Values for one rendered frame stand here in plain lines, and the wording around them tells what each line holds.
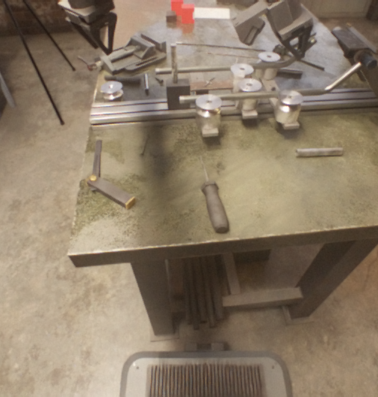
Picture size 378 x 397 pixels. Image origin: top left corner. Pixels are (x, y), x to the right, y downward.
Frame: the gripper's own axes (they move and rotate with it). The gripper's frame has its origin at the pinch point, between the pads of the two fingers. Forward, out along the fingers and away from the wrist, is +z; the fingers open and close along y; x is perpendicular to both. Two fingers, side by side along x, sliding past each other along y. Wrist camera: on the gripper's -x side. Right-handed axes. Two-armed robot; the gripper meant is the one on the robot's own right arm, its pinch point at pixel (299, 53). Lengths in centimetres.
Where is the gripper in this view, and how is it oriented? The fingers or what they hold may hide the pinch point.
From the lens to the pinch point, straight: 78.0
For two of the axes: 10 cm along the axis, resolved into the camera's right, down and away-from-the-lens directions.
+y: 1.1, 7.7, -6.3
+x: 8.6, -3.9, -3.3
